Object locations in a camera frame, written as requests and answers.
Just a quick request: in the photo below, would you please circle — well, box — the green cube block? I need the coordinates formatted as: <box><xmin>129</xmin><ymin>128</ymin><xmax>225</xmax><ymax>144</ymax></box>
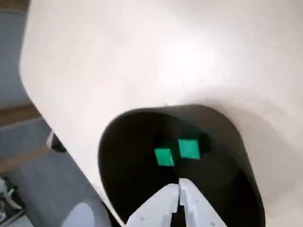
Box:
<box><xmin>154</xmin><ymin>148</ymin><xmax>175</xmax><ymax>167</ymax></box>
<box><xmin>177</xmin><ymin>138</ymin><xmax>201</xmax><ymax>159</ymax></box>

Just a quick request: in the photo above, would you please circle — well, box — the black pot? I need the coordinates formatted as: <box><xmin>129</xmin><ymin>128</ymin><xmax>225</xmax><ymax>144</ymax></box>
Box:
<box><xmin>98</xmin><ymin>104</ymin><xmax>266</xmax><ymax>227</ymax></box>

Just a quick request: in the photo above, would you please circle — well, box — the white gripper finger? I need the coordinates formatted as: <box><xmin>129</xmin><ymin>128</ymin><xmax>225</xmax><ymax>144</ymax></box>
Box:
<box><xmin>126</xmin><ymin>183</ymin><xmax>178</xmax><ymax>227</ymax></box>
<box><xmin>179</xmin><ymin>178</ymin><xmax>227</xmax><ymax>227</ymax></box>

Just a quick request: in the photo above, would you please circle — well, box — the table leg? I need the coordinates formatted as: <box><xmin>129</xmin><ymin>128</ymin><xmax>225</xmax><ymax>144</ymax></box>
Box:
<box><xmin>45</xmin><ymin>131</ymin><xmax>68</xmax><ymax>153</ymax></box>

